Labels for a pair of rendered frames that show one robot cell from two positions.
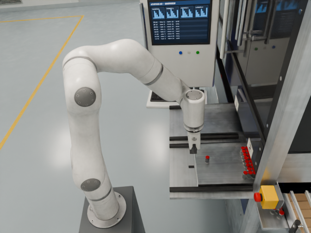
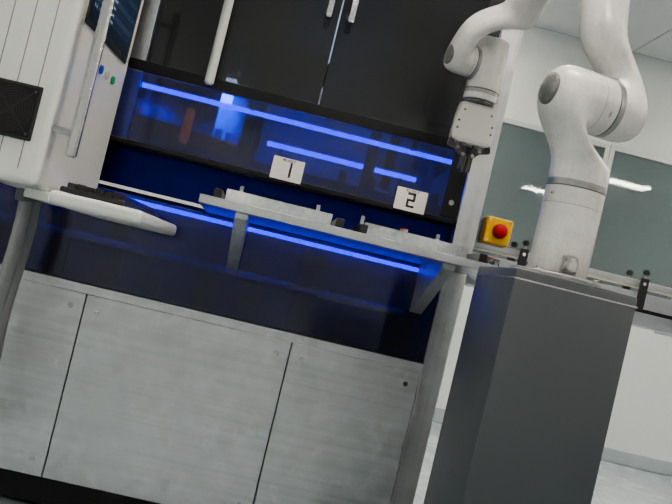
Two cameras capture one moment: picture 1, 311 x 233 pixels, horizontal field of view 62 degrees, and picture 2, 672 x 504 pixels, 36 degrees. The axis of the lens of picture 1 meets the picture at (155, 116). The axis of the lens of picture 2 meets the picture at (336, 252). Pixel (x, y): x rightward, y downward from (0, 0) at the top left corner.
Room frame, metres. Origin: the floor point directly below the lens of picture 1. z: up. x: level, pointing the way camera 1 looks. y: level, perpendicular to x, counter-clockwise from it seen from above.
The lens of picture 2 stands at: (1.47, 2.24, 0.73)
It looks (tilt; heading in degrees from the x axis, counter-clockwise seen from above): 2 degrees up; 259
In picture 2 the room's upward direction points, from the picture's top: 14 degrees clockwise
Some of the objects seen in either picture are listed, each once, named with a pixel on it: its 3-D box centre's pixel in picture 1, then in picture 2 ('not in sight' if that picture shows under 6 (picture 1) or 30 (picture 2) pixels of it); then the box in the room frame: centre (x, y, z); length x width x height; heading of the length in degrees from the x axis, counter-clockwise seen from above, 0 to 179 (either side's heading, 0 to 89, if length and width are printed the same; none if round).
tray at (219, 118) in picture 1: (219, 119); (277, 212); (1.14, -0.39, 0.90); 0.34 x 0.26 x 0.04; 83
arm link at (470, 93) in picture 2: (193, 123); (481, 98); (0.75, -0.15, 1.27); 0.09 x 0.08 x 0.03; 173
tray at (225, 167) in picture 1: (228, 163); (404, 243); (0.80, -0.35, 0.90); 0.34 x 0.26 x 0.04; 84
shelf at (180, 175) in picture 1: (210, 143); (341, 237); (0.98, -0.30, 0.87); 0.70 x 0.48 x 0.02; 173
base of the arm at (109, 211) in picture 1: (102, 199); (565, 235); (0.65, 0.29, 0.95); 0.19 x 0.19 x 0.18
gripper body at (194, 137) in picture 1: (193, 133); (474, 122); (0.76, -0.15, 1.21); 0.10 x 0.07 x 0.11; 173
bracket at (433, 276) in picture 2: not in sight; (430, 290); (0.73, -0.26, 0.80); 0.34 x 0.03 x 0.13; 83
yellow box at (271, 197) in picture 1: (270, 197); (495, 232); (0.54, -0.44, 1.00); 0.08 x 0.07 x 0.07; 83
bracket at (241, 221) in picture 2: not in sight; (236, 243); (1.23, -0.32, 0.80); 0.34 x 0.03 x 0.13; 83
